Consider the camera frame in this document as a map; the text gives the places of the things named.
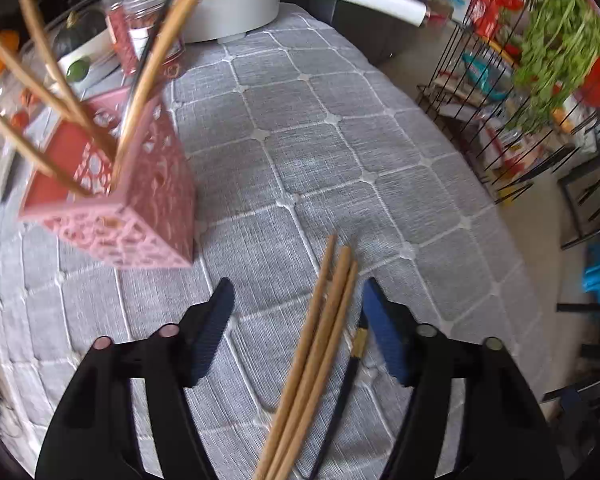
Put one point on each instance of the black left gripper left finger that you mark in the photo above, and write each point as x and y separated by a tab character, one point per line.
93	433

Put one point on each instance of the black gold chopstick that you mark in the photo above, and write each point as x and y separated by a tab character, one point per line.
356	354

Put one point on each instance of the wooden chopstick on table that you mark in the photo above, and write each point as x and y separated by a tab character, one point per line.
292	446
336	282
298	363

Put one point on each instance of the black metal chair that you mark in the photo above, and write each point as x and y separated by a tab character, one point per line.
580	189

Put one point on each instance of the pink perforated utensil holder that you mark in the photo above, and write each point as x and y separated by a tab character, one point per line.
145	219

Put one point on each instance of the wooden chopstick in holder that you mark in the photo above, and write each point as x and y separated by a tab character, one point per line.
39	160
169	24
30	80
75	111

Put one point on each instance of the white remote control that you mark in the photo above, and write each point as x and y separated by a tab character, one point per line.
6	161

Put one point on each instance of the small red tomato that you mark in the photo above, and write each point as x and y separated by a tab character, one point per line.
20	120

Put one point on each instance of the grey quilted table cloth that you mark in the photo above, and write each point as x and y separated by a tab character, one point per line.
292	136

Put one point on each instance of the green lime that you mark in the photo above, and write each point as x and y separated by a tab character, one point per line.
78	70

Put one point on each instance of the green leafy vegetables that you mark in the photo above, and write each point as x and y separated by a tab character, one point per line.
559	47

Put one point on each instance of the dark green squash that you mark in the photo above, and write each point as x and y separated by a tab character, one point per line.
77	30

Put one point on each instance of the red labelled glass jar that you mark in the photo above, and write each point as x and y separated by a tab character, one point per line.
129	23

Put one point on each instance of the black wire rack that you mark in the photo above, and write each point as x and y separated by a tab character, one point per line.
471	95

